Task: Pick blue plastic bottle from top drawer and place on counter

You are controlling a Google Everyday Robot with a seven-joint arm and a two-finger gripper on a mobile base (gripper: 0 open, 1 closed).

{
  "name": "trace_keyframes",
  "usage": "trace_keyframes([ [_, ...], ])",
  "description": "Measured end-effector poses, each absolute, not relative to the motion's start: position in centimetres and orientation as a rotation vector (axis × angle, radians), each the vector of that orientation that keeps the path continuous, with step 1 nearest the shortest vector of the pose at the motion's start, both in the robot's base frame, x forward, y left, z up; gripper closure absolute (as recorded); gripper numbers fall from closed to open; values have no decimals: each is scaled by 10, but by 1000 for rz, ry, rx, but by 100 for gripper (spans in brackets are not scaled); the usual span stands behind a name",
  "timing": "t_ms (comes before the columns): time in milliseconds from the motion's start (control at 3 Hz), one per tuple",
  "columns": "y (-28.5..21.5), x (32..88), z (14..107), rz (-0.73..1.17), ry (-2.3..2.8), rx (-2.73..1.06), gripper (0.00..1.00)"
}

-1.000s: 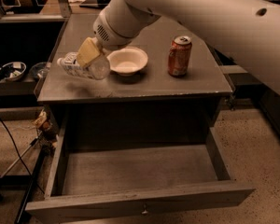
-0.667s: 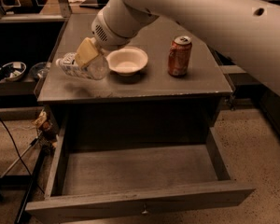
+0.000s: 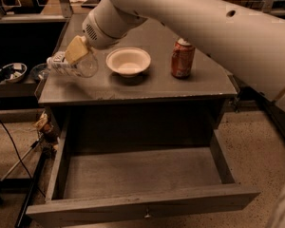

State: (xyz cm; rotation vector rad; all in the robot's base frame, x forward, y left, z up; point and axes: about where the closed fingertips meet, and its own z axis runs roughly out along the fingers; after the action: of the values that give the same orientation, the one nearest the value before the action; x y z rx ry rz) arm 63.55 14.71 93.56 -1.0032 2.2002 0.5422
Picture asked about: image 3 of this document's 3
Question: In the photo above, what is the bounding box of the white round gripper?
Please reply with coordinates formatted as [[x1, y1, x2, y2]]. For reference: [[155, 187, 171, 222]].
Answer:
[[65, 10, 126, 65]]

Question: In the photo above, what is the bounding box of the blue plastic water bottle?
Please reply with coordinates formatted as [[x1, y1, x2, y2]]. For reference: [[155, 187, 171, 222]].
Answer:
[[47, 51, 98, 78]]

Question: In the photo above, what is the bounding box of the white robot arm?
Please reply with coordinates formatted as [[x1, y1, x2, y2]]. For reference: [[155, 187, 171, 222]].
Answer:
[[66, 0, 285, 112]]

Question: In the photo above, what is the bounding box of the grey cabinet with counter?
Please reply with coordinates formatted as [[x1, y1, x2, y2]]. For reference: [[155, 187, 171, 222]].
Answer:
[[34, 11, 240, 144]]

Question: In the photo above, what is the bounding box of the open grey top drawer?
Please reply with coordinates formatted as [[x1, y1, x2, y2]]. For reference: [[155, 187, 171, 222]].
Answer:
[[27, 114, 259, 228]]

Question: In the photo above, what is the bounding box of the small metal drawer knob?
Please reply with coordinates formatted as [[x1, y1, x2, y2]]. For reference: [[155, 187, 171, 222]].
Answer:
[[144, 207, 151, 219]]

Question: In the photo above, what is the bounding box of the dark glass bowl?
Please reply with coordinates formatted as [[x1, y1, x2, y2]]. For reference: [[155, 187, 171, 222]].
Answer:
[[29, 63, 50, 82]]

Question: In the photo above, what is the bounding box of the white paper bowl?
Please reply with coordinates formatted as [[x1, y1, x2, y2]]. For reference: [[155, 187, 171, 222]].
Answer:
[[106, 47, 151, 78]]

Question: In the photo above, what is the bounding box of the grey low shelf bench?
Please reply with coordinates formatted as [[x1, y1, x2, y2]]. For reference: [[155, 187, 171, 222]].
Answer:
[[0, 77, 38, 98]]

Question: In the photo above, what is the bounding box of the white bowl with items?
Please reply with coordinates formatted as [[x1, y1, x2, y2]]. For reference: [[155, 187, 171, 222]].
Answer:
[[0, 63, 28, 84]]

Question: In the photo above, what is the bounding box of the crumpled snack wrapper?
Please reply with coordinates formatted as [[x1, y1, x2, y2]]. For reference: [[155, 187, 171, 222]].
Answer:
[[33, 112, 57, 143]]

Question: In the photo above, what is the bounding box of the orange soda can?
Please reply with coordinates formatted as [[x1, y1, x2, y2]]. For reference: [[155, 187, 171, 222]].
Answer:
[[171, 38, 196, 79]]

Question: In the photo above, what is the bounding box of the black tripod leg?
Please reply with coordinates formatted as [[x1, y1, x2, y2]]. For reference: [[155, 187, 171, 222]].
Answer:
[[14, 153, 46, 228]]

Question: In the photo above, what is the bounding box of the black floor cable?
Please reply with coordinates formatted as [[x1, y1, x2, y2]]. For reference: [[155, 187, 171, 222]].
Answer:
[[0, 113, 47, 198]]

